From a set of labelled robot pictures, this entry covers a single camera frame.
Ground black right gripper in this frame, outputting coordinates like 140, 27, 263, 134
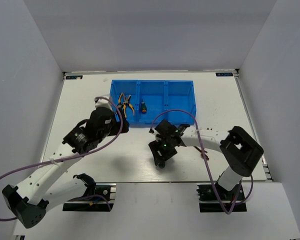
148, 136, 178, 167

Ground green flathead stubby screwdriver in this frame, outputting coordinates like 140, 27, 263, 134
157, 161, 166, 169

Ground small yellow black pliers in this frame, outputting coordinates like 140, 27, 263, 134
117, 92, 127, 118

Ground long-nose yellow black pliers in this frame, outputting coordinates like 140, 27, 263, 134
123, 94, 135, 118

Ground green Phillips stubby screwdriver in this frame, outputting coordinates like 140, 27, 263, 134
140, 99, 147, 114

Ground thick long brown hex key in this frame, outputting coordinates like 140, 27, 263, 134
194, 146, 209, 161

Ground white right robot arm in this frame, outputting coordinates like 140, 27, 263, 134
148, 119, 264, 200

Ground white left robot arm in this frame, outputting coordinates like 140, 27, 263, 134
2, 99, 129, 229

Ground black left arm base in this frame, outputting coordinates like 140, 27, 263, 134
62, 173, 116, 212

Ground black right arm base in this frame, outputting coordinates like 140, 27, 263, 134
196, 184, 247, 213

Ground blue three-compartment bin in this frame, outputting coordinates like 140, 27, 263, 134
109, 79, 197, 127

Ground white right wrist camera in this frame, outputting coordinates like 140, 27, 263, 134
149, 127, 162, 142

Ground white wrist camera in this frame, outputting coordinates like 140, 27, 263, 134
94, 94, 112, 109
149, 127, 162, 142

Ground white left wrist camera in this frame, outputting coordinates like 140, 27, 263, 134
94, 94, 112, 109

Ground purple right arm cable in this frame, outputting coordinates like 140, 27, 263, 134
151, 109, 255, 215

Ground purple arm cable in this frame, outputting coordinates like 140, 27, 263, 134
0, 96, 125, 222
151, 109, 255, 215

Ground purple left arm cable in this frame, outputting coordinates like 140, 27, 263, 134
0, 96, 125, 222

